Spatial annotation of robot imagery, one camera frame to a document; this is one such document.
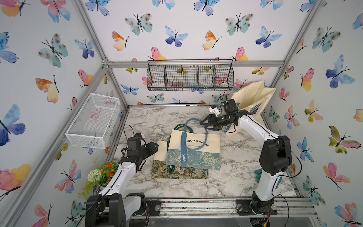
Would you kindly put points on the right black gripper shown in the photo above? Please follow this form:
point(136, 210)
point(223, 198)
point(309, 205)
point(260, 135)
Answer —
point(213, 117)

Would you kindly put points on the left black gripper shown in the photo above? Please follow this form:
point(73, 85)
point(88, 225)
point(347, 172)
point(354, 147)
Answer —
point(152, 149)

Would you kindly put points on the cream bag green handles floral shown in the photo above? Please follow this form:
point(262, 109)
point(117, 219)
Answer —
point(162, 170)

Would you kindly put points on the cream bag blue floral pattern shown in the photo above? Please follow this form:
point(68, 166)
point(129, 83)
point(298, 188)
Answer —
point(188, 149)

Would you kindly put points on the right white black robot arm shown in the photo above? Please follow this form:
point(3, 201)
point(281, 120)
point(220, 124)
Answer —
point(275, 157)

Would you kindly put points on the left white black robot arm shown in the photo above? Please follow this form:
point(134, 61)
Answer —
point(111, 207)

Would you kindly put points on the cream bag starry night print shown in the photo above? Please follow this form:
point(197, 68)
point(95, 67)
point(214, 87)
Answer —
point(254, 98)

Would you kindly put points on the potted plant orange flowers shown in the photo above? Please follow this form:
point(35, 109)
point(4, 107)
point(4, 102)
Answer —
point(99, 177)

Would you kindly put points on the green rubber glove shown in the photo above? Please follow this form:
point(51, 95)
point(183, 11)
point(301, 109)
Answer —
point(258, 174)

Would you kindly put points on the black wire wall basket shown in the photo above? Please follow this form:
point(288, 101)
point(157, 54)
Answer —
point(196, 75)

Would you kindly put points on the white mesh wall basket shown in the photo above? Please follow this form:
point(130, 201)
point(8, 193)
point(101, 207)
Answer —
point(92, 125)

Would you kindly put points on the aluminium front rail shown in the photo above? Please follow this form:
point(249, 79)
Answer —
point(290, 207)

